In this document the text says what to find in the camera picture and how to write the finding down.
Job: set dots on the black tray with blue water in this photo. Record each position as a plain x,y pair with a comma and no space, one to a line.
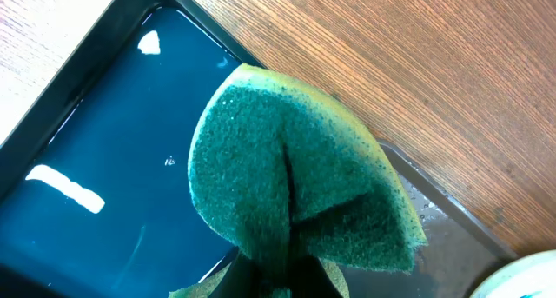
94,191

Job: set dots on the green yellow sponge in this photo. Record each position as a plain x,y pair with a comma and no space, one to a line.
300,186

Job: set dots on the large black tray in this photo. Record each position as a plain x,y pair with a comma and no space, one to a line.
461,251

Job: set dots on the white plate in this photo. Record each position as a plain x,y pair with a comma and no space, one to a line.
532,276

